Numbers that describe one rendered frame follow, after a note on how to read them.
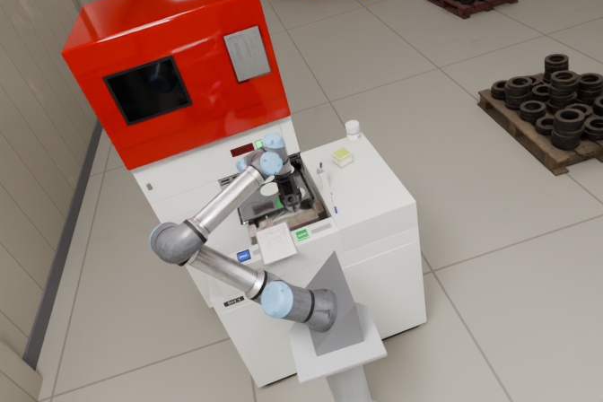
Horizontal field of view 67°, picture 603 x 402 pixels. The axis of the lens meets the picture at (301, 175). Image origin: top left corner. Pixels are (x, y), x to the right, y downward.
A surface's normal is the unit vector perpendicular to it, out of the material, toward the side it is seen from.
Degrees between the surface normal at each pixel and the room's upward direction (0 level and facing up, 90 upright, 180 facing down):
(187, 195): 90
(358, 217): 0
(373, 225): 90
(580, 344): 0
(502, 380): 0
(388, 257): 90
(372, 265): 90
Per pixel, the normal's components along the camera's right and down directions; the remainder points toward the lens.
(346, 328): 0.21, 0.57
